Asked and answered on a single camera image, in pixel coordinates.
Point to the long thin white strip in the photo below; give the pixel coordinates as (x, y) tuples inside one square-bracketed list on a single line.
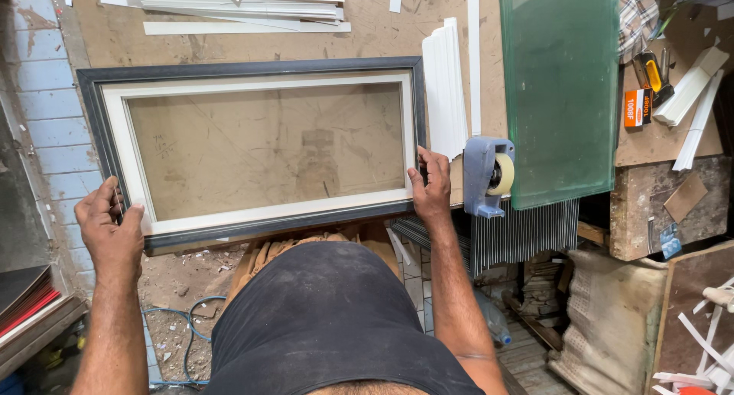
[(473, 56)]

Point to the person's right hand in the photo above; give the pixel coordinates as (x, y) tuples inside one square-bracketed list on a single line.
[(433, 194)]

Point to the person's brown trousers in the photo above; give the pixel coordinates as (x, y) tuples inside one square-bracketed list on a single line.
[(269, 251)]

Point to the blue tape dispenser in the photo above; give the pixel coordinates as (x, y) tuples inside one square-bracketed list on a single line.
[(479, 171)]

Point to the person's black shirt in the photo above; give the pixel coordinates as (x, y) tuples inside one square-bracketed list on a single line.
[(332, 320)]

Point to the yellow black staple gun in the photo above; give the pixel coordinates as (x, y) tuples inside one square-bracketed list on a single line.
[(652, 76)]

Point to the wide white moulding piece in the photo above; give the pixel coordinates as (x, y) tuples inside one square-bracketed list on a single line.
[(688, 88)]

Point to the pile of long white strips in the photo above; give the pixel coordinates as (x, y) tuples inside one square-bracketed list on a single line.
[(241, 2)]

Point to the orange staple box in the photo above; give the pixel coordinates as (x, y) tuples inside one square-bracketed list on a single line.
[(637, 108)]

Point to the beige woven sack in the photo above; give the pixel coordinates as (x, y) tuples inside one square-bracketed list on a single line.
[(608, 320)]

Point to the bundle of grey moulding lengths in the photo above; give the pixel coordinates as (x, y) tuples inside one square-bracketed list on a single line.
[(516, 234)]

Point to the person's left hand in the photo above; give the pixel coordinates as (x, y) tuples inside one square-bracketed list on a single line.
[(109, 234)]

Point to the stack of short white mouldings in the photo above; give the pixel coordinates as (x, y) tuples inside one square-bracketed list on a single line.
[(444, 91)]

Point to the narrow white moulding piece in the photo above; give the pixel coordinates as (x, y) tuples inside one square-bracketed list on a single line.
[(697, 125)]

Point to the brown cardboard piece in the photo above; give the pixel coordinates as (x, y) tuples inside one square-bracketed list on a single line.
[(685, 197)]

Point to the board with white strip scraps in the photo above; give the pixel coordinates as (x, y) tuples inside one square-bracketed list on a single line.
[(688, 303)]

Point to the plaid cloth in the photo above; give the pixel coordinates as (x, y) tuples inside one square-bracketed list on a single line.
[(635, 16)]

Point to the green glass sheet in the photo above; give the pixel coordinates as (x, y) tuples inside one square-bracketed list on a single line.
[(559, 91)]

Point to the worn wooden block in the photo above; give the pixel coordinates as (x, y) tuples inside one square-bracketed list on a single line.
[(642, 211)]

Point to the small blue packet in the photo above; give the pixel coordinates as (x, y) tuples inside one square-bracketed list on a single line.
[(670, 243)]

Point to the stack of red black boards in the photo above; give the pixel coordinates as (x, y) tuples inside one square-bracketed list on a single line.
[(23, 294)]

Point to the clear plastic bottle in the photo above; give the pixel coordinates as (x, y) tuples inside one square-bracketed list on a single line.
[(493, 320)]

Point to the dark grey white picture frame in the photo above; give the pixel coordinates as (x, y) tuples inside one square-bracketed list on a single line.
[(258, 66)]

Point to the heap of wood scraps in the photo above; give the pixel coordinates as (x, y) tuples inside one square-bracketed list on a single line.
[(542, 280)]

